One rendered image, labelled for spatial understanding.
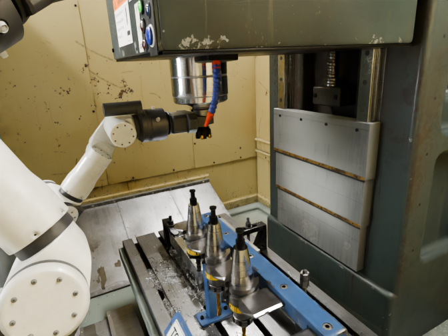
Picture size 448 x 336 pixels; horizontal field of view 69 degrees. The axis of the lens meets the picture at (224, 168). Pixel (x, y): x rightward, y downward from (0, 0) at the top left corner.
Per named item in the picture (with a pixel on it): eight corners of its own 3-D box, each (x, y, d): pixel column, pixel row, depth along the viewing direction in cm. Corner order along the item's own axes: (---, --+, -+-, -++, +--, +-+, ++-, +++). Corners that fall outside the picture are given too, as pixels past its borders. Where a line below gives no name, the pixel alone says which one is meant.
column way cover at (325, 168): (356, 275, 110) (369, 123, 94) (273, 220, 150) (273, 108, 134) (366, 271, 112) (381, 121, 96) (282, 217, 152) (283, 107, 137)
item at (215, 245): (230, 252, 68) (229, 223, 66) (212, 259, 66) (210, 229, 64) (218, 243, 72) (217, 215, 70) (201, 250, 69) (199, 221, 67)
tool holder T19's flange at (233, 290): (265, 295, 59) (265, 283, 58) (235, 307, 56) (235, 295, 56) (247, 276, 64) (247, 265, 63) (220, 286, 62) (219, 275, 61)
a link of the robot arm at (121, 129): (157, 147, 85) (112, 153, 81) (146, 136, 94) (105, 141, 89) (153, 104, 81) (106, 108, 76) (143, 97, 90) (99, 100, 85)
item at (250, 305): (249, 323, 52) (249, 319, 51) (233, 303, 56) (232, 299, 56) (284, 307, 55) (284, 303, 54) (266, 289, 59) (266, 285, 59)
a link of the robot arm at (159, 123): (197, 105, 87) (153, 109, 82) (199, 140, 90) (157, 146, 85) (181, 101, 98) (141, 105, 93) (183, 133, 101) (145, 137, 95)
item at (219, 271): (218, 285, 61) (217, 281, 61) (206, 270, 65) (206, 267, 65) (250, 273, 64) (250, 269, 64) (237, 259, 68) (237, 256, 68)
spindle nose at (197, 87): (239, 100, 92) (238, 55, 88) (189, 107, 83) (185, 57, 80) (210, 97, 104) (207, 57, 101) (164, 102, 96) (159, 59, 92)
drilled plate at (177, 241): (199, 284, 103) (198, 271, 102) (170, 243, 128) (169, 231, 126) (260, 262, 113) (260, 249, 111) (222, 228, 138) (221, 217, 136)
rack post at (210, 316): (202, 329, 91) (194, 234, 82) (195, 316, 95) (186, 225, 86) (233, 315, 95) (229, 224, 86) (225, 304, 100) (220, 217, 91)
